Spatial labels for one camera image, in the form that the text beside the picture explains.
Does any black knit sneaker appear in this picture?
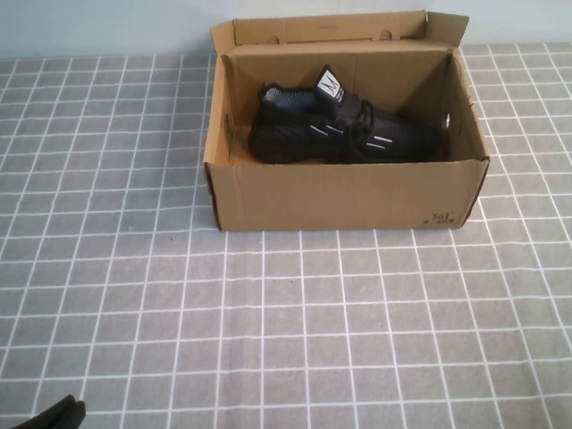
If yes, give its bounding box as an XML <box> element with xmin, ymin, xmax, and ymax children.
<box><xmin>248</xmin><ymin>64</ymin><xmax>442</xmax><ymax>165</ymax></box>

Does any grey white grid tablecloth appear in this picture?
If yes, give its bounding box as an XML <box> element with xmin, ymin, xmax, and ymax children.
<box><xmin>0</xmin><ymin>41</ymin><xmax>572</xmax><ymax>429</ymax></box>

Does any brown cardboard shoe box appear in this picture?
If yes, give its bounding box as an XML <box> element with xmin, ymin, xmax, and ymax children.
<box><xmin>204</xmin><ymin>9</ymin><xmax>491</xmax><ymax>232</ymax></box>

